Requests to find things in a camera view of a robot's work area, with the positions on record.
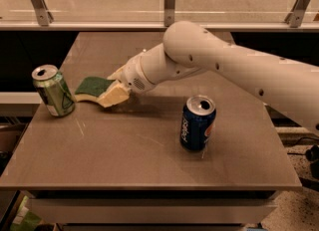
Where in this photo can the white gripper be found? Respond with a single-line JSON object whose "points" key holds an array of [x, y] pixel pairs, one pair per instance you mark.
{"points": [[132, 75]]}

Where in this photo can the middle metal rail bracket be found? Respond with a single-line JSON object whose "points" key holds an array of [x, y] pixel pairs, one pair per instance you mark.
{"points": [[168, 12]]}

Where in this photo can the metal rail bracket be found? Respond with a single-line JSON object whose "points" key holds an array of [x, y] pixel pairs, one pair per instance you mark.
{"points": [[43, 15], [168, 12], [295, 17]]}

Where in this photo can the right metal rail bracket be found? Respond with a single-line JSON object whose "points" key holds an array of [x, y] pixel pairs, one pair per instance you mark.
{"points": [[295, 17]]}

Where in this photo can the left metal rail bracket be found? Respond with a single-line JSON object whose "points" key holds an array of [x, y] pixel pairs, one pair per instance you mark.
{"points": [[43, 15]]}

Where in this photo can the blue Pepsi can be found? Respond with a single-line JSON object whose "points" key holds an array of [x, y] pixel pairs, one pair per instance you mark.
{"points": [[198, 115]]}

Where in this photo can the green and yellow sponge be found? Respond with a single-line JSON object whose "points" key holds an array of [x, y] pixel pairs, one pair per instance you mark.
{"points": [[91, 88]]}

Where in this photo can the green soda can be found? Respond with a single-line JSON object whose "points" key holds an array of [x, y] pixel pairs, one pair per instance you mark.
{"points": [[50, 84]]}

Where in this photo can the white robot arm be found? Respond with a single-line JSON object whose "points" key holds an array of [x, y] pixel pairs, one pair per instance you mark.
{"points": [[288, 86]]}

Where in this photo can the green bag under table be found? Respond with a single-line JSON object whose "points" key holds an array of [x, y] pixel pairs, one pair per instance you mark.
{"points": [[25, 219]]}

